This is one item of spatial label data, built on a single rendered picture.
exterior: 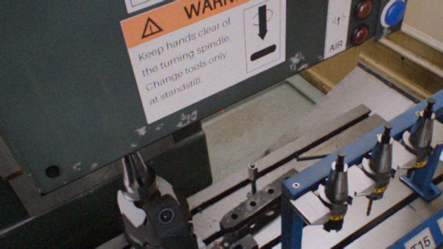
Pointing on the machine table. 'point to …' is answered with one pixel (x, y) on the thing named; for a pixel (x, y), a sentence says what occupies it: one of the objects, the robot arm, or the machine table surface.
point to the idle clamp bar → (253, 207)
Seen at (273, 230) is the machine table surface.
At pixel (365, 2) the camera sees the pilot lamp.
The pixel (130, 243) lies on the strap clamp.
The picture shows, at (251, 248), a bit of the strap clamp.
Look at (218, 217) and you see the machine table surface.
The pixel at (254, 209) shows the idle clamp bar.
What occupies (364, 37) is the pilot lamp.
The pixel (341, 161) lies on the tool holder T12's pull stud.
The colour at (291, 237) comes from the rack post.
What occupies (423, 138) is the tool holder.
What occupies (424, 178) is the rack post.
